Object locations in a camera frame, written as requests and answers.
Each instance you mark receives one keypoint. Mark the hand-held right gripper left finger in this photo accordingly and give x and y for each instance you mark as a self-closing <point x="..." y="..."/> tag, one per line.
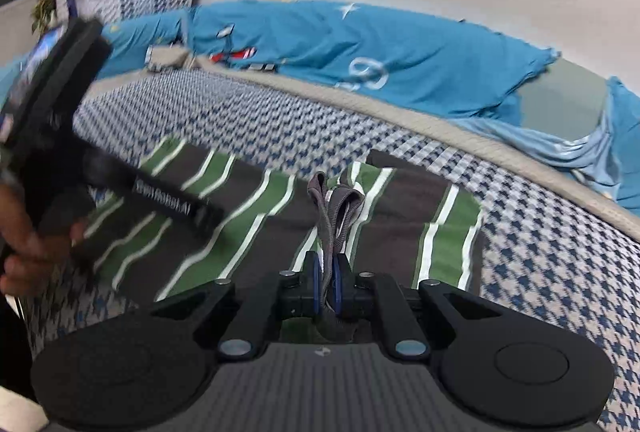
<point x="312" y="279"/>

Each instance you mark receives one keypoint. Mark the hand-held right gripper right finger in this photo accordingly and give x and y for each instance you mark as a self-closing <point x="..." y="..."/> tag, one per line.
<point x="342" y="283"/>

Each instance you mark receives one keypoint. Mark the green grey striped t-shirt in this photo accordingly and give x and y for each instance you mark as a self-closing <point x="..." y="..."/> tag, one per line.
<point x="250" y="212"/>

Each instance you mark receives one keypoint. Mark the person's left hand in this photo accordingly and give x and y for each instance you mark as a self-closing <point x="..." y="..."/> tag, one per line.
<point x="20" y="262"/>

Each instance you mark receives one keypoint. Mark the green plant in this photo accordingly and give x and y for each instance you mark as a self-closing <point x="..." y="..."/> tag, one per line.
<point x="44" y="11"/>

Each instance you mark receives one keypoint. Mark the blue houndstooth mattress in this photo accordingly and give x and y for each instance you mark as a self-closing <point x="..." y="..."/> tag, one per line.
<point x="525" y="252"/>

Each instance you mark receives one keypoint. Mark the long blue airplane-print cushion cover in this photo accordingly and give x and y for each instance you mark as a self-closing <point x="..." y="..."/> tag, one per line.
<point x="375" y="46"/>

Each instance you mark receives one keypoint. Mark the light blue cloth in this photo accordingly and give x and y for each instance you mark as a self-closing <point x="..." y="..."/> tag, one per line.
<point x="560" y="146"/>

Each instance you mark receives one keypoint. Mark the grey foam pad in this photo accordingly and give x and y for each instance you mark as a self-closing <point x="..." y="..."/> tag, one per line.
<point x="560" y="96"/>

